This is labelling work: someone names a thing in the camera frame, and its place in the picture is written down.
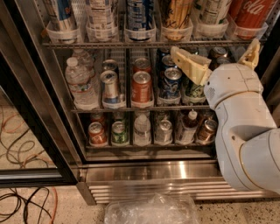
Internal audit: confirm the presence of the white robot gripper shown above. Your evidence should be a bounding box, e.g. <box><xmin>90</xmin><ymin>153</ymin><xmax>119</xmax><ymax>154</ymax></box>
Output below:
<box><xmin>171</xmin><ymin>38</ymin><xmax>263</xmax><ymax>109</ymax></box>

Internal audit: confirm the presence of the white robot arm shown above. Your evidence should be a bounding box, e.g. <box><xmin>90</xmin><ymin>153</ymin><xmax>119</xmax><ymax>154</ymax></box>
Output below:
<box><xmin>171</xmin><ymin>38</ymin><xmax>280</xmax><ymax>193</ymax></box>

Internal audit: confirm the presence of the middle brown soda can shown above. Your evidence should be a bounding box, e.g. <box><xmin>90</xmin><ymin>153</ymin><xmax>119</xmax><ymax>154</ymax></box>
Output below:
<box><xmin>209</xmin><ymin>57</ymin><xmax>231</xmax><ymax>71</ymax></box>

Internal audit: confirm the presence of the brown soda can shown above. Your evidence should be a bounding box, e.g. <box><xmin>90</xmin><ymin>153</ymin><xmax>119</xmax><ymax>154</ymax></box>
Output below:
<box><xmin>209</xmin><ymin>57</ymin><xmax>231</xmax><ymax>71</ymax></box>
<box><xmin>208</xmin><ymin>46</ymin><xmax>228</xmax><ymax>60</ymax></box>

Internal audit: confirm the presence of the rear brown soda can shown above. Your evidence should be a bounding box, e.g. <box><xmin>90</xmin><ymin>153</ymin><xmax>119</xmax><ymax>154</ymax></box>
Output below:
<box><xmin>208</xmin><ymin>46</ymin><xmax>228</xmax><ymax>60</ymax></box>

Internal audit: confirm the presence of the front green soda can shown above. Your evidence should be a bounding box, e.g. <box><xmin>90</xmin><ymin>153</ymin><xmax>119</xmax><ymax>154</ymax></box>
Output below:
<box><xmin>185</xmin><ymin>78</ymin><xmax>204</xmax><ymax>98</ymax></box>

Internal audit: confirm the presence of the red coca-cola can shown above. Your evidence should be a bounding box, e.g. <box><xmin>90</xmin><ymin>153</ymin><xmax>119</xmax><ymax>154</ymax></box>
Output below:
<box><xmin>229</xmin><ymin>0</ymin><xmax>277</xmax><ymax>39</ymax></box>

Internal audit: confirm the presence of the front blue pepsi can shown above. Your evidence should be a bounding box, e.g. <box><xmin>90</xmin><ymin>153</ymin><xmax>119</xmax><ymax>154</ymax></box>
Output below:
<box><xmin>160</xmin><ymin>67</ymin><xmax>182</xmax><ymax>99</ymax></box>

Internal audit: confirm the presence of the middle blue pepsi can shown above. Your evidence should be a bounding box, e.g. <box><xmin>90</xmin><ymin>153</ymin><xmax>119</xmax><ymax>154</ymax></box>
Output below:
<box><xmin>160</xmin><ymin>54</ymin><xmax>176</xmax><ymax>71</ymax></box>

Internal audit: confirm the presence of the gold can top shelf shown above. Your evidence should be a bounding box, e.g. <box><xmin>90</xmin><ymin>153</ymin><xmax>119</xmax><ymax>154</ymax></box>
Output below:
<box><xmin>158</xmin><ymin>0</ymin><xmax>193</xmax><ymax>41</ymax></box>

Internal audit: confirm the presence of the juice bottle bottom shelf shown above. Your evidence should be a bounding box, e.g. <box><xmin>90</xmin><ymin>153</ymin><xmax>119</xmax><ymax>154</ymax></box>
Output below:
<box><xmin>175</xmin><ymin>110</ymin><xmax>198</xmax><ymax>145</ymax></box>

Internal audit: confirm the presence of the brown can bottom shelf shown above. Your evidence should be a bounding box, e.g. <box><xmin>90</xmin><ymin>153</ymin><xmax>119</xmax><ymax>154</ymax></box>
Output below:
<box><xmin>197</xmin><ymin>120</ymin><xmax>218</xmax><ymax>142</ymax></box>

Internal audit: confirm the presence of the rear orange soda can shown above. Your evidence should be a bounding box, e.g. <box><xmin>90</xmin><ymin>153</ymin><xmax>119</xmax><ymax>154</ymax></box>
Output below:
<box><xmin>133</xmin><ymin>58</ymin><xmax>151</xmax><ymax>73</ymax></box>

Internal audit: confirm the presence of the orange soda can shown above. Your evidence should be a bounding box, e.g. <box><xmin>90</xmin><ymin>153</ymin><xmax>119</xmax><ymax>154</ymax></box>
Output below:
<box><xmin>133</xmin><ymin>58</ymin><xmax>151</xmax><ymax>73</ymax></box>
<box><xmin>132</xmin><ymin>71</ymin><xmax>151</xmax><ymax>103</ymax></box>

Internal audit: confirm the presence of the front orange soda can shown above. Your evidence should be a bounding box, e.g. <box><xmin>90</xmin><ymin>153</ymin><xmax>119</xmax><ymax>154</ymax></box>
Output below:
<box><xmin>132</xmin><ymin>71</ymin><xmax>151</xmax><ymax>103</ymax></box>

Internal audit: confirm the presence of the silver can bottom shelf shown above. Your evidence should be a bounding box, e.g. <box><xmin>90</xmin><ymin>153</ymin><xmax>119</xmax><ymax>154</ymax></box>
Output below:
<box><xmin>155</xmin><ymin>119</ymin><xmax>172</xmax><ymax>144</ymax></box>

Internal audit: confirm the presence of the water bottle bottom shelf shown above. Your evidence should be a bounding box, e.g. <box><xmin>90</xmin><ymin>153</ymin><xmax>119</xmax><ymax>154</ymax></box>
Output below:
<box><xmin>134</xmin><ymin>114</ymin><xmax>151</xmax><ymax>146</ymax></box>

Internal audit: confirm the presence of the water bottle shelf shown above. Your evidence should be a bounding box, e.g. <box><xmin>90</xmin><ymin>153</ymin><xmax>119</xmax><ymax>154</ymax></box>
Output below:
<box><xmin>134</xmin><ymin>114</ymin><xmax>151</xmax><ymax>146</ymax></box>
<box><xmin>65</xmin><ymin>57</ymin><xmax>99</xmax><ymax>110</ymax></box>
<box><xmin>73</xmin><ymin>49</ymin><xmax>95</xmax><ymax>78</ymax></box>

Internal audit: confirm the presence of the rear silver red bull can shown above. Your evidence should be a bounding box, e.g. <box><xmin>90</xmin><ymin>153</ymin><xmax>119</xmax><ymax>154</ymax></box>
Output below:
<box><xmin>102</xmin><ymin>59</ymin><xmax>119</xmax><ymax>74</ymax></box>

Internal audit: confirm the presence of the silver red bull can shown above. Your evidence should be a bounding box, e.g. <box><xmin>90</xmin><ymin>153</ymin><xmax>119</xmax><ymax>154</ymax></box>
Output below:
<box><xmin>102</xmin><ymin>59</ymin><xmax>119</xmax><ymax>74</ymax></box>
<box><xmin>101</xmin><ymin>70</ymin><xmax>120</xmax><ymax>104</ymax></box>

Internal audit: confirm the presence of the front silver red bull can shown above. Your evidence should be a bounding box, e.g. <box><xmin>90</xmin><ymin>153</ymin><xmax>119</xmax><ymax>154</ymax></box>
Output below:
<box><xmin>101</xmin><ymin>70</ymin><xmax>120</xmax><ymax>104</ymax></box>

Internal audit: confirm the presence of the green can bottom shelf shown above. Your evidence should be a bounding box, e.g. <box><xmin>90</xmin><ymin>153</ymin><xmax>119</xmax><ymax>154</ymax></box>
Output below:
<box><xmin>111</xmin><ymin>122</ymin><xmax>128</xmax><ymax>144</ymax></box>

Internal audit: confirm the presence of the white label can top shelf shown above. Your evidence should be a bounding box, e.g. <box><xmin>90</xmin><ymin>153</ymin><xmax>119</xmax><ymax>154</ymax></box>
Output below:
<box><xmin>85</xmin><ymin>0</ymin><xmax>118</xmax><ymax>41</ymax></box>

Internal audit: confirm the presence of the stainless steel fridge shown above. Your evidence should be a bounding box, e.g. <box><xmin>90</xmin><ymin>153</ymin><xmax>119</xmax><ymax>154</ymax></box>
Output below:
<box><xmin>0</xmin><ymin>0</ymin><xmax>279</xmax><ymax>205</ymax></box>

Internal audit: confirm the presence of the rear water bottle middle shelf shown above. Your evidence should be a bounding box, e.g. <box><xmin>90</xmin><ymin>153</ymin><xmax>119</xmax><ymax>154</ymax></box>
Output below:
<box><xmin>73</xmin><ymin>49</ymin><xmax>95</xmax><ymax>78</ymax></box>

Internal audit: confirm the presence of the front water bottle middle shelf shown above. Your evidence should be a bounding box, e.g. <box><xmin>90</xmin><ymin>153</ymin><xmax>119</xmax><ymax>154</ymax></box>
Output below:
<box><xmin>65</xmin><ymin>57</ymin><xmax>99</xmax><ymax>110</ymax></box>

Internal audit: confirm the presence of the red can bottom shelf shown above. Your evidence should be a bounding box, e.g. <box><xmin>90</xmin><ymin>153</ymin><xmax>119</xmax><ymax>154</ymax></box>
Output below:
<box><xmin>88</xmin><ymin>122</ymin><xmax>107</xmax><ymax>145</ymax></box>

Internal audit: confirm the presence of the blue silver can top shelf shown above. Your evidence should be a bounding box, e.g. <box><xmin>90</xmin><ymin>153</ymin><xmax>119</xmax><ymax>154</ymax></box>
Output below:
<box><xmin>43</xmin><ymin>0</ymin><xmax>77</xmax><ymax>44</ymax></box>

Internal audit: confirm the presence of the left glass fridge door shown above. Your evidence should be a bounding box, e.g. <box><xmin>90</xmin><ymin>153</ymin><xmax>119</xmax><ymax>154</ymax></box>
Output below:
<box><xmin>0</xmin><ymin>49</ymin><xmax>77</xmax><ymax>187</ymax></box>

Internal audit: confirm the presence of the clear plastic container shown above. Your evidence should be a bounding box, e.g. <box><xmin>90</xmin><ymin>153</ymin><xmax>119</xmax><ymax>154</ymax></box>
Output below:
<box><xmin>104</xmin><ymin>193</ymin><xmax>199</xmax><ymax>224</ymax></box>

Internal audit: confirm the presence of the orange cable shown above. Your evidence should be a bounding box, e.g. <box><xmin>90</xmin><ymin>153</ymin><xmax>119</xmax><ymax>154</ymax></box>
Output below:
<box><xmin>47</xmin><ymin>186</ymin><xmax>59</xmax><ymax>224</ymax></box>

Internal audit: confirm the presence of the black cable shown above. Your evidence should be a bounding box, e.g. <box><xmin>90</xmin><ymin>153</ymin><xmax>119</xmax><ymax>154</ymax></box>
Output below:
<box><xmin>0</xmin><ymin>186</ymin><xmax>53</xmax><ymax>224</ymax></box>

